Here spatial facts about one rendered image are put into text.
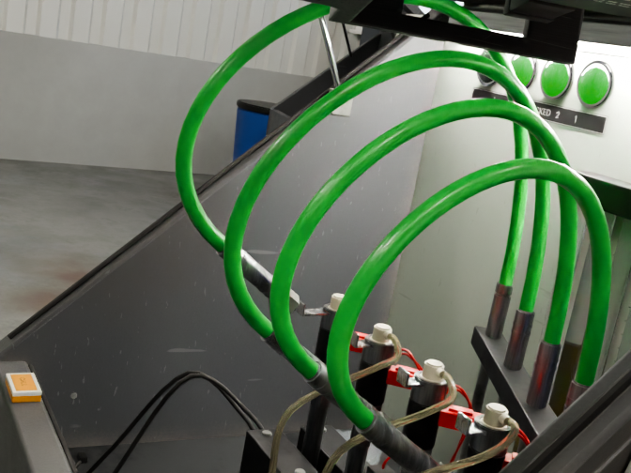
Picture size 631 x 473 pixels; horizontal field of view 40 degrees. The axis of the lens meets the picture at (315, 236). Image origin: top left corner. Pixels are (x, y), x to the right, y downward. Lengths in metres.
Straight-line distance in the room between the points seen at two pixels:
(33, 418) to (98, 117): 6.63
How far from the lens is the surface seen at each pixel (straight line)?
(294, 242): 0.60
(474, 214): 1.12
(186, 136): 0.72
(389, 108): 1.18
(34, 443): 0.91
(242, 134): 7.02
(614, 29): 0.95
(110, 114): 7.56
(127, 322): 1.11
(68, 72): 7.42
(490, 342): 0.94
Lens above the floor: 1.38
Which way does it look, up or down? 13 degrees down
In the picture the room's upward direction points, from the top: 10 degrees clockwise
